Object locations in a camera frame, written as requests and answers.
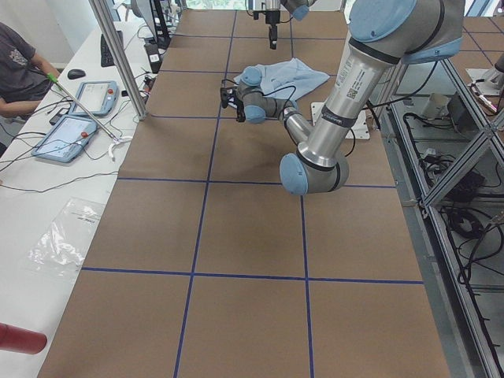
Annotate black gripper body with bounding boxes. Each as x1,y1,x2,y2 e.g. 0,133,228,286
234,96,246,118
265,0,280,26

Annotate light blue button-up shirt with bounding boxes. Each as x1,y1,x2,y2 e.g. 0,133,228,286
254,58,330,101

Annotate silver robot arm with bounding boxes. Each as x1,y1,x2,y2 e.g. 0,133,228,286
262,0,316,50
235,0,465,195

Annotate far blue teach pendant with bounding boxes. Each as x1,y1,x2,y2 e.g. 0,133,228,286
76,80,118,117

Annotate blue teach pendant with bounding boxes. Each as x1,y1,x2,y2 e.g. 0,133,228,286
31,115,98,163
76,80,118,117

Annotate black keyboard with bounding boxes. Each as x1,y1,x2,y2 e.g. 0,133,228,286
100,35,114,68

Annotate black computer mouse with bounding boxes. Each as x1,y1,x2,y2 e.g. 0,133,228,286
67,69,86,80

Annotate near blue teach pendant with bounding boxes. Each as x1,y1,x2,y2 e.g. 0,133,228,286
31,115,98,163

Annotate metal reacher rod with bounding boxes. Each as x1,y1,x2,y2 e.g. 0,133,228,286
47,74,132,159

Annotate seated person in grey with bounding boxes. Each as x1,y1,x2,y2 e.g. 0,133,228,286
1,24,60,118

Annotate clear plastic bag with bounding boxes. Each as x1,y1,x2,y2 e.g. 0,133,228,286
25,198,105,279

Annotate red cylinder bottle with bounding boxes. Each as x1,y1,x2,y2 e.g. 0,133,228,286
1,323,47,354

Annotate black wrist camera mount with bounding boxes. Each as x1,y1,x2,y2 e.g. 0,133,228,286
249,0,269,20
220,87,237,109

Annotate white camera mast base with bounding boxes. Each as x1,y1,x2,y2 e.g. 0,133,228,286
310,102,370,140

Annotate aluminium frame post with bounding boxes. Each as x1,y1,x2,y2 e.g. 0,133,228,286
89,0,146,120

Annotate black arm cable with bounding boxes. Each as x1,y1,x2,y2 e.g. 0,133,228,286
220,78,438,158

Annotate aluminium frame side rack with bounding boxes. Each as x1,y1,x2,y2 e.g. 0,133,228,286
379,61,503,377

